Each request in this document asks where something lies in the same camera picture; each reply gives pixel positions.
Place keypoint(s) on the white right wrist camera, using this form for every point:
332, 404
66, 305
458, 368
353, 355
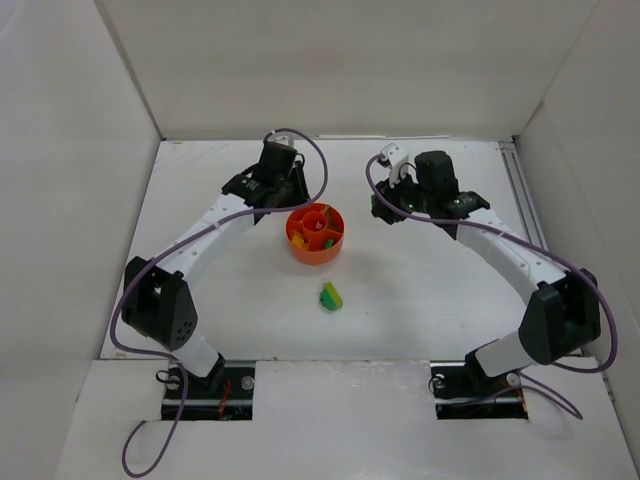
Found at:
397, 161

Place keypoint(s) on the lime sloped lego brick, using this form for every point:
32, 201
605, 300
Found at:
334, 293

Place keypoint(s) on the red ridged lego piece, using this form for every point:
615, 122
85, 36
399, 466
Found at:
318, 223

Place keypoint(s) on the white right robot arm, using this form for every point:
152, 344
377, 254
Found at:
562, 312

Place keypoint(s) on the aluminium rail right side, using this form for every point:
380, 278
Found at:
531, 226

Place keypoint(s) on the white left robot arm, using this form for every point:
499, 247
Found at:
161, 306

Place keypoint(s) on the green curved lego brick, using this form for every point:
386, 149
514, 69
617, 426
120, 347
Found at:
327, 301

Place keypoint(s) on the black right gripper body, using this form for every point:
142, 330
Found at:
383, 206

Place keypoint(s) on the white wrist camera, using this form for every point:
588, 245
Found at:
397, 161
282, 138

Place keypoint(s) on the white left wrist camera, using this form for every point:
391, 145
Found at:
282, 138

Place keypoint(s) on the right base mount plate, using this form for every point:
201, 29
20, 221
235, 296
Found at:
456, 398

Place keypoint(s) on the yellow square lego brick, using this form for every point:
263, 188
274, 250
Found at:
298, 241

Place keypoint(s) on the base mount plate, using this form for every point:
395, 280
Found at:
231, 401
456, 398

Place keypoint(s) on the brown studded lego plate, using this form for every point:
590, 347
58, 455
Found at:
322, 208

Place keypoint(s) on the orange round divided container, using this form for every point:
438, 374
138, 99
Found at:
301, 220

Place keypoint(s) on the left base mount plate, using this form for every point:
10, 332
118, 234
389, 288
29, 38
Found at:
231, 401

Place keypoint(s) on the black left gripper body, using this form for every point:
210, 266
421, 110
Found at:
296, 185

